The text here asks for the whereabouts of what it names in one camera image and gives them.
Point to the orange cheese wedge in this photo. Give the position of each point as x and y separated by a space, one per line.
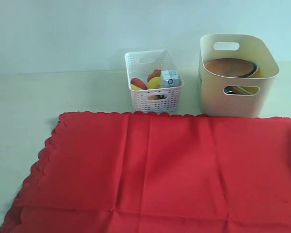
135 88

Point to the yellow round fruit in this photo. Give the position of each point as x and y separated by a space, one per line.
154 83

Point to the red sausage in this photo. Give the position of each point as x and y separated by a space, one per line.
138 82

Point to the orange fried nugget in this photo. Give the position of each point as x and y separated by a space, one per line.
155 73

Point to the white blue milk carton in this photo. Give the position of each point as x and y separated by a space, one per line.
170 78

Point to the red scalloped table cloth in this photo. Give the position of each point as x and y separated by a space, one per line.
158 173

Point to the brown oval plate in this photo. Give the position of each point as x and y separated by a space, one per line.
229 67

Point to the pale green bowl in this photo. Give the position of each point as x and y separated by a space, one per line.
254 71

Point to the white woven plastic basket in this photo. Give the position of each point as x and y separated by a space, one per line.
140 65

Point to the cream plastic bin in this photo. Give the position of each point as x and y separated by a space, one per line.
213 100

